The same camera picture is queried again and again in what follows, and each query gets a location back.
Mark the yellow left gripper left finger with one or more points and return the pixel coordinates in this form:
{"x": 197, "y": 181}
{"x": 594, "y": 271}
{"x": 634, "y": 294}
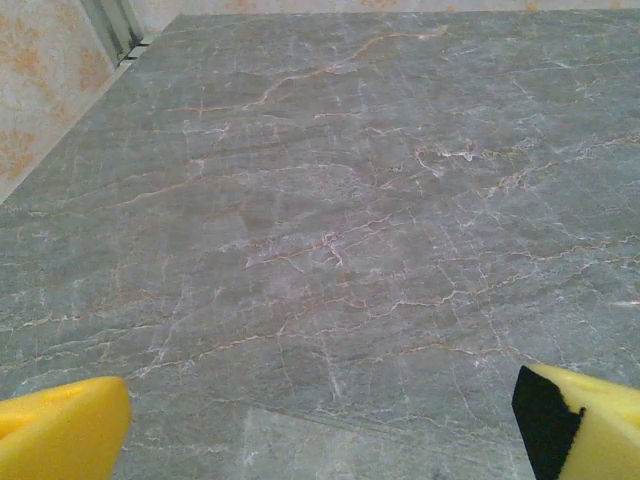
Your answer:
{"x": 60, "y": 430}

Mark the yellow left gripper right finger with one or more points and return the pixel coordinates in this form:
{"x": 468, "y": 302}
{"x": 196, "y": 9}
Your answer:
{"x": 600, "y": 425}

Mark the aluminium frame post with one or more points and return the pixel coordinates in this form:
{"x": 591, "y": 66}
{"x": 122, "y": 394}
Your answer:
{"x": 112, "y": 30}

